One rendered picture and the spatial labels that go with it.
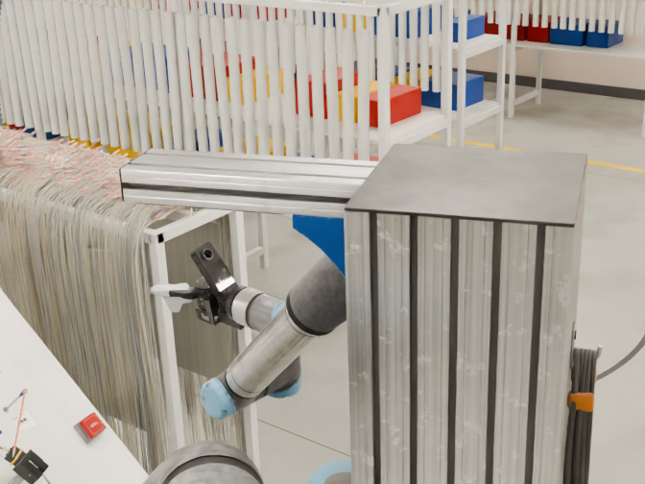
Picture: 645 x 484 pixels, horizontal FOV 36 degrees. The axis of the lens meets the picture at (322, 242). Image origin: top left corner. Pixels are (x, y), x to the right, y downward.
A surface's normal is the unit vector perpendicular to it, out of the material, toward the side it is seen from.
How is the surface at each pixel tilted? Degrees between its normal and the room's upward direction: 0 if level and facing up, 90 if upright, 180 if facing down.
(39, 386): 47
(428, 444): 90
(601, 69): 90
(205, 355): 90
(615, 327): 0
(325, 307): 93
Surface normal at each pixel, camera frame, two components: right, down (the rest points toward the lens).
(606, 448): -0.04, -0.92
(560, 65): -0.60, 0.32
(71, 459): 0.62, -0.52
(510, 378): -0.29, 0.37
